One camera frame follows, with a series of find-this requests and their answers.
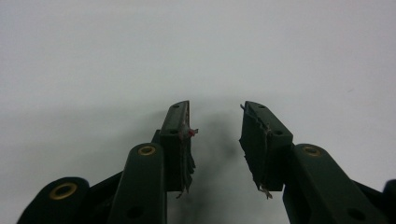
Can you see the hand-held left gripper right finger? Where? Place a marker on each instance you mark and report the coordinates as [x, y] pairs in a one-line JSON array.
[[267, 149]]

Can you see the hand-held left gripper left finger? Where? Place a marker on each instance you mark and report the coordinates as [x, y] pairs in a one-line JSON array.
[[174, 146]]

